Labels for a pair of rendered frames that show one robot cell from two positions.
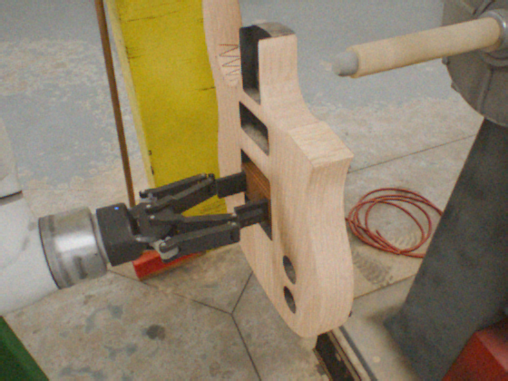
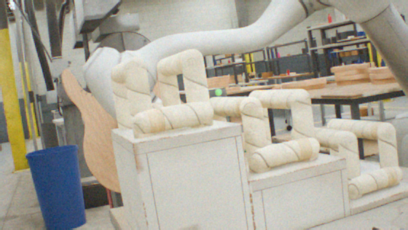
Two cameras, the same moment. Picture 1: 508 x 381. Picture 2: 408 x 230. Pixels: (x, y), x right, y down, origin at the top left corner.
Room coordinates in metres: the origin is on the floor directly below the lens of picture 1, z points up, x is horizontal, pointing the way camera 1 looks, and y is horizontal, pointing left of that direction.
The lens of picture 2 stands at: (0.10, 1.38, 1.17)
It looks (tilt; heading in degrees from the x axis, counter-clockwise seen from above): 4 degrees down; 276
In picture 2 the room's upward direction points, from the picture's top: 9 degrees counter-clockwise
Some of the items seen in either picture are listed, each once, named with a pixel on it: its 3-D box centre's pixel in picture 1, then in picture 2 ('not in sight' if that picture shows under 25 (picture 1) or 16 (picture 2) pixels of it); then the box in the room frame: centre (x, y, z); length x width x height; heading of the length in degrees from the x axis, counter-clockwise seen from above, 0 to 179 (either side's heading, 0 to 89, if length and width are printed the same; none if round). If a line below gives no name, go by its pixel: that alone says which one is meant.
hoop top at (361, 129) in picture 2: not in sight; (358, 129); (-0.09, 0.50, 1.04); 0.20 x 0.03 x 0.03; 112
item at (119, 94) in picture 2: not in sight; (123, 101); (0.31, 0.57, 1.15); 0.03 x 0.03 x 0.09
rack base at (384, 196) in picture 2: not in sight; (342, 187); (-0.05, 0.52, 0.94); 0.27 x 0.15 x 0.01; 113
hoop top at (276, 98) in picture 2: not in sight; (276, 99); (0.06, 0.56, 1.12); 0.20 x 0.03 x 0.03; 112
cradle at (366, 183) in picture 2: not in sight; (375, 180); (-0.09, 0.60, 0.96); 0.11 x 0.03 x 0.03; 23
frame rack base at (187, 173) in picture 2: not in sight; (173, 180); (0.24, 0.63, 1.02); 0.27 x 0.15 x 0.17; 113
